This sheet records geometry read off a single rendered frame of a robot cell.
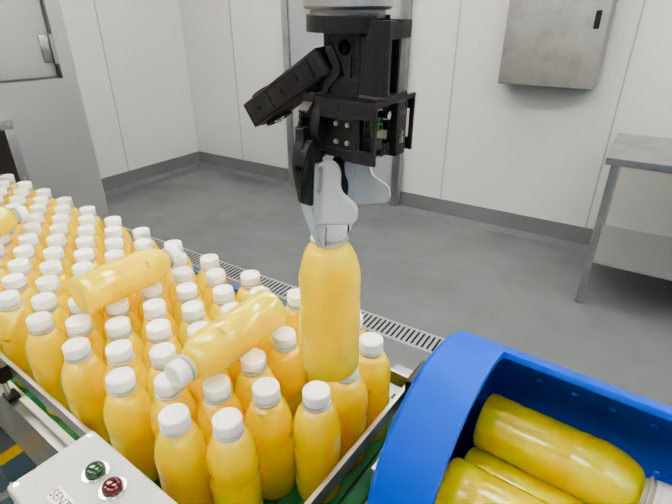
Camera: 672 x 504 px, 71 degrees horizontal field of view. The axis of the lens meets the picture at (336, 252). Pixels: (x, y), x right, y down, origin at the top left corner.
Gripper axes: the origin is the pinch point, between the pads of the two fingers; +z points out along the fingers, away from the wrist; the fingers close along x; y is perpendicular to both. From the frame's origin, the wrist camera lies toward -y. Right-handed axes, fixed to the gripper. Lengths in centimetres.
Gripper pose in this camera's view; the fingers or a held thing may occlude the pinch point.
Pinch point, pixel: (329, 225)
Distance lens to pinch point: 49.7
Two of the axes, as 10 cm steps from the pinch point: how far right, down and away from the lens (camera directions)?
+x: 5.7, -3.9, 7.2
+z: 0.0, 8.8, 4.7
